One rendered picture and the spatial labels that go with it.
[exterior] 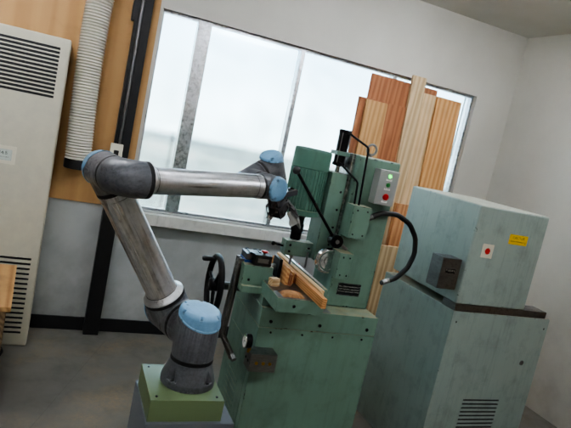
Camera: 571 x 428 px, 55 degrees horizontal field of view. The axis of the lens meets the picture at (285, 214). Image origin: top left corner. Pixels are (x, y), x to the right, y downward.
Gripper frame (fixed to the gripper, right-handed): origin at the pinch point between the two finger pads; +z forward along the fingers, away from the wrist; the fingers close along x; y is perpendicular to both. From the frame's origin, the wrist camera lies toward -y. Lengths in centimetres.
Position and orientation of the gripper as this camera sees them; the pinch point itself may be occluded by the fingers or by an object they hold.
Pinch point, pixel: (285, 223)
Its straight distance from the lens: 238.2
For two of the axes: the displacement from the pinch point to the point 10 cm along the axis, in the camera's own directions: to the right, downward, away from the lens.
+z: 1.3, 7.8, 6.1
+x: 8.3, 2.5, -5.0
